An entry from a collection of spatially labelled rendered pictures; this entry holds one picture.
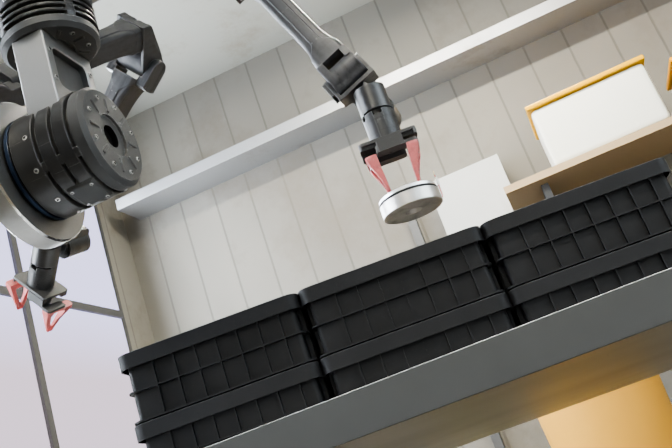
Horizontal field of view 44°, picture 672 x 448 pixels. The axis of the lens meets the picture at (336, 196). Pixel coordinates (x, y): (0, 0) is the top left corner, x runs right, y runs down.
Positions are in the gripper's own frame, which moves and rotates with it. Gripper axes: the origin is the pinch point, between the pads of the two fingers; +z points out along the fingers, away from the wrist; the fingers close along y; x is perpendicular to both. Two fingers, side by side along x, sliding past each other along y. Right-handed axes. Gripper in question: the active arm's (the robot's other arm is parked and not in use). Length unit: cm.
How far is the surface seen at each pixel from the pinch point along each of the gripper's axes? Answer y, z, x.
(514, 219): -13.5, 13.6, 9.1
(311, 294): 19.3, 14.1, 9.4
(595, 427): -37, 45, -166
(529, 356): -3, 38, 61
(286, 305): 23.5, 14.4, 9.5
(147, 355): 46.3, 14.6, 9.7
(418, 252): 1.8, 13.5, 9.3
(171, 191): 107, -134, -267
